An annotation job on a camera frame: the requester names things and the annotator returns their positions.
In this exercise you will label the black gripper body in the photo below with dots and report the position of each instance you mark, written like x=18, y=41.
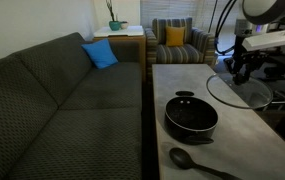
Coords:
x=245, y=56

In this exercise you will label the glass lid with black knob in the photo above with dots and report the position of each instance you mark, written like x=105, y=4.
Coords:
x=225, y=91

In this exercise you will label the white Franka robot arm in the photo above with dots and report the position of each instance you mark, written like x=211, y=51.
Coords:
x=265, y=8

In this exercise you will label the black cooking pot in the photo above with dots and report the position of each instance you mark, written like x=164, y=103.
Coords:
x=190, y=116

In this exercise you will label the plant in teal pot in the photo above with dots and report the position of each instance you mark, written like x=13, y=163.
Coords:
x=114, y=25

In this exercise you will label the grey top coffee table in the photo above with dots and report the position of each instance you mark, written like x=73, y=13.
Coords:
x=195, y=80

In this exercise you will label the black box with silver trim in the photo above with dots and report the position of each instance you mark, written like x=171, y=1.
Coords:
x=282, y=100

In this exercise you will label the thin black floor lamp pole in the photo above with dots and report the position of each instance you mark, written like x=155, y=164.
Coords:
x=212, y=15

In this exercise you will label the striped armchair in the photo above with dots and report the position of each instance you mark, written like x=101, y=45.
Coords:
x=182, y=55

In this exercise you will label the yellow cushion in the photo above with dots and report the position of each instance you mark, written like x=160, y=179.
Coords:
x=175, y=36

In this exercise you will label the window blinds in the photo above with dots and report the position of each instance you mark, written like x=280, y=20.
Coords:
x=168, y=10

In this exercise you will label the black plastic spoon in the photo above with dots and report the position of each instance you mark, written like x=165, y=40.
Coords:
x=182, y=158

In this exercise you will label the wooden side table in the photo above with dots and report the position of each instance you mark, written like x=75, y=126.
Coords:
x=128, y=41

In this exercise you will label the small white bowl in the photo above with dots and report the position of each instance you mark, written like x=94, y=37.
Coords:
x=124, y=25

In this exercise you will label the blue cushion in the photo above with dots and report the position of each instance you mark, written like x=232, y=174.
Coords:
x=100, y=53

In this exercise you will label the dark grey patterned sofa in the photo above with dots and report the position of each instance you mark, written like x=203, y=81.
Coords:
x=65, y=116

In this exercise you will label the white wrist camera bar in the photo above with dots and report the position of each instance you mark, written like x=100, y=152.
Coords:
x=272, y=40

